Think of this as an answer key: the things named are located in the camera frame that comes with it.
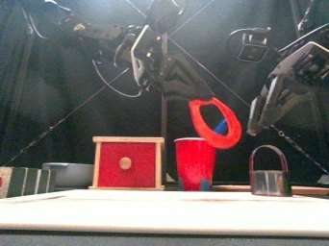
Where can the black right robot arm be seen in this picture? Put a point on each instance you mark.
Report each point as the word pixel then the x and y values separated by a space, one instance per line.
pixel 318 12

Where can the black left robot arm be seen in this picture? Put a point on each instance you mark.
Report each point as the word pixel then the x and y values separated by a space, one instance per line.
pixel 98 33

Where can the wooden drawer box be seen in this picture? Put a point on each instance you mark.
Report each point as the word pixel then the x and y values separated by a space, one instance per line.
pixel 129 139

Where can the red-fronted drawer with knob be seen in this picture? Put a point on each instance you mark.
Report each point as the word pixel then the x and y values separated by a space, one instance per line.
pixel 112 173

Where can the blue plastic utensil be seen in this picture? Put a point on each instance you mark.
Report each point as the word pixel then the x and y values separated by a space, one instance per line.
pixel 221 127

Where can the red plastic cup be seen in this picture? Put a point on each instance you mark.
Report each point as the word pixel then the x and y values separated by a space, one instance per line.
pixel 193 163

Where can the wooden cutting board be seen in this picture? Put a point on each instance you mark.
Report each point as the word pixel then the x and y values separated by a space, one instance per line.
pixel 232 188

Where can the blue tape strip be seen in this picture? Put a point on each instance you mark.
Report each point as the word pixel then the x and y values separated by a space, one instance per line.
pixel 205 185

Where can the white cutting board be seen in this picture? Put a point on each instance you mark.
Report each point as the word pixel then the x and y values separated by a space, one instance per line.
pixel 163 211

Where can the striped rectangular toy block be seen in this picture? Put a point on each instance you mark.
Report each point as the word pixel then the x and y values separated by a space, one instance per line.
pixel 22 182

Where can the black vertical frame post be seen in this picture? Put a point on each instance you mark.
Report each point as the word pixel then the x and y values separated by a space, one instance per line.
pixel 164 121

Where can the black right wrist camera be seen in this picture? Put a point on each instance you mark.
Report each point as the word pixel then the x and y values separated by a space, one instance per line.
pixel 253 46

